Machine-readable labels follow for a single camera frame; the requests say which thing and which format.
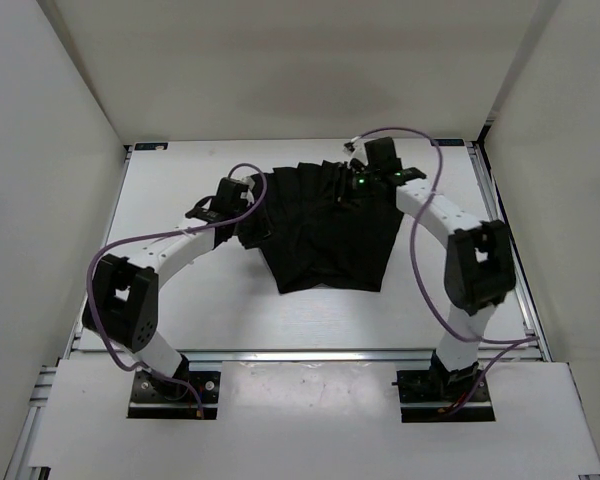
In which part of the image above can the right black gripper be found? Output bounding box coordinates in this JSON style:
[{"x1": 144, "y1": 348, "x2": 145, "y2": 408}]
[{"x1": 311, "y1": 163, "x2": 379, "y2": 214}]

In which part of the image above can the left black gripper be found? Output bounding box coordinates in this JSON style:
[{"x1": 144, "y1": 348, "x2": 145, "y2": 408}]
[{"x1": 231, "y1": 197, "x2": 283, "y2": 250}]

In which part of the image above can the black pleated skirt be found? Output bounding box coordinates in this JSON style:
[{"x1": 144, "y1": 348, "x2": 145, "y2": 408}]
[{"x1": 257, "y1": 161, "x2": 403, "y2": 294}]

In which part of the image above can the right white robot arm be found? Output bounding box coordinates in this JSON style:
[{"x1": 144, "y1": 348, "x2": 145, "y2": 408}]
[{"x1": 347, "y1": 159, "x2": 516, "y2": 400}]

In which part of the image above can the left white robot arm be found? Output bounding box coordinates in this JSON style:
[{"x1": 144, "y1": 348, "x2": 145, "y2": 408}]
[{"x1": 82, "y1": 181, "x2": 267, "y2": 400}]

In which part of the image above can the blue label left corner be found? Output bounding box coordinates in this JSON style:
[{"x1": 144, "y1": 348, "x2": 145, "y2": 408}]
[{"x1": 134, "y1": 142, "x2": 169, "y2": 151}]

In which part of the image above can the white front cover board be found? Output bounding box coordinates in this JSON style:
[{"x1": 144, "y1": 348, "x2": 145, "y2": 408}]
[{"x1": 28, "y1": 359, "x2": 600, "y2": 479}]

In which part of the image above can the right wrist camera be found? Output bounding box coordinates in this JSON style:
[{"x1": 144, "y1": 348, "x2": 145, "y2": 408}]
[{"x1": 343, "y1": 137, "x2": 402, "y2": 174}]

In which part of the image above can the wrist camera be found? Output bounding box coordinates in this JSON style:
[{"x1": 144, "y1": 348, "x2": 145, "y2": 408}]
[
  {"x1": 343, "y1": 137, "x2": 402, "y2": 174},
  {"x1": 210, "y1": 177, "x2": 251, "y2": 216}
]

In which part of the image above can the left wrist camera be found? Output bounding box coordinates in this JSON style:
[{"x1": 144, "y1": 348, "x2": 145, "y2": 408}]
[{"x1": 210, "y1": 177, "x2": 251, "y2": 216}]

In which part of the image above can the aluminium frame rail right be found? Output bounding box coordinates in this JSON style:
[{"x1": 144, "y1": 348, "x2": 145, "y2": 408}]
[{"x1": 467, "y1": 141, "x2": 553, "y2": 362}]

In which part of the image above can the aluminium frame rail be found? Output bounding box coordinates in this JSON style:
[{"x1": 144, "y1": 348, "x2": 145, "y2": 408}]
[
  {"x1": 467, "y1": 141, "x2": 553, "y2": 362},
  {"x1": 62, "y1": 346, "x2": 543, "y2": 363}
]

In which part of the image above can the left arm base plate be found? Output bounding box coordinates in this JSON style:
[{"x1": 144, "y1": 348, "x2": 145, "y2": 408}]
[{"x1": 127, "y1": 370, "x2": 221, "y2": 420}]

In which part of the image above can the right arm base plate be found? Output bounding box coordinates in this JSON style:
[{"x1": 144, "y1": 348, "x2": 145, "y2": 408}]
[{"x1": 392, "y1": 370, "x2": 496, "y2": 424}]

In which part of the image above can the aluminium frame rail front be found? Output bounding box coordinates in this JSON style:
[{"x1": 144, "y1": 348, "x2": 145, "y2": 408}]
[{"x1": 62, "y1": 346, "x2": 543, "y2": 363}]

